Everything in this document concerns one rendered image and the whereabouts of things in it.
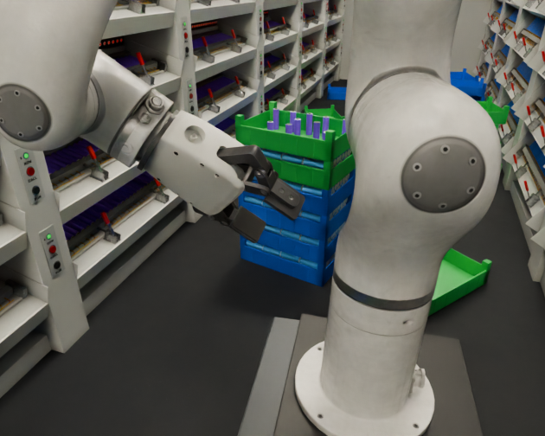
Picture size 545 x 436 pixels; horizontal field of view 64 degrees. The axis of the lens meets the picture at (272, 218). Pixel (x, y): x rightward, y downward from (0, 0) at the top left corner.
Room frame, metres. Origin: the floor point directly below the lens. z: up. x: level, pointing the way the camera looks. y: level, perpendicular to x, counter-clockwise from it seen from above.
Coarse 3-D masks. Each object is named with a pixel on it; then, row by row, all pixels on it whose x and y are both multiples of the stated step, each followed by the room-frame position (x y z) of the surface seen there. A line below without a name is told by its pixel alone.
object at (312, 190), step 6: (348, 174) 1.21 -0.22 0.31; (282, 180) 1.16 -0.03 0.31; (342, 180) 1.17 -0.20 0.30; (294, 186) 1.13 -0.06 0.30; (300, 186) 1.12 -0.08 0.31; (306, 186) 1.12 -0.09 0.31; (336, 186) 1.13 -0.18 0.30; (306, 192) 1.11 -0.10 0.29; (312, 192) 1.10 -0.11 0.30; (318, 192) 1.09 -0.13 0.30
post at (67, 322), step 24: (0, 144) 0.80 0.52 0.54; (0, 168) 0.80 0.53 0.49; (0, 192) 0.81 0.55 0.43; (24, 192) 0.82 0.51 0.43; (48, 192) 0.87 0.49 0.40; (48, 216) 0.86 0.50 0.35; (24, 264) 0.81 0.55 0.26; (72, 264) 0.89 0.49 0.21; (48, 288) 0.81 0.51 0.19; (72, 288) 0.87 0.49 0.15; (48, 312) 0.80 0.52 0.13; (72, 312) 0.85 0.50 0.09; (48, 336) 0.81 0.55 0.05; (72, 336) 0.83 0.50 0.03
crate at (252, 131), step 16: (272, 112) 1.37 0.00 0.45; (288, 112) 1.35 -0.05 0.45; (240, 128) 1.21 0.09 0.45; (256, 128) 1.18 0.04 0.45; (304, 128) 1.33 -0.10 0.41; (320, 128) 1.30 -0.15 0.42; (336, 128) 1.27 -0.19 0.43; (256, 144) 1.18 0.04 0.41; (272, 144) 1.16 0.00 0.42; (288, 144) 1.13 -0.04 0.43; (304, 144) 1.11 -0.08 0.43; (320, 144) 1.08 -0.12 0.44; (336, 144) 1.09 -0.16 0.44
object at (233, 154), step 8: (216, 152) 0.43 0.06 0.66; (224, 152) 0.42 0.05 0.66; (232, 152) 0.41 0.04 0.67; (240, 152) 0.40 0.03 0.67; (248, 152) 0.40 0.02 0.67; (256, 152) 0.40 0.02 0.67; (224, 160) 0.42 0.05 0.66; (232, 160) 0.41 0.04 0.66; (240, 160) 0.41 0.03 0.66; (248, 160) 0.40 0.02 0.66; (256, 160) 0.40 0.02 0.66; (264, 160) 0.41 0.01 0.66; (256, 168) 0.41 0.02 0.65; (264, 168) 0.40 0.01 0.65
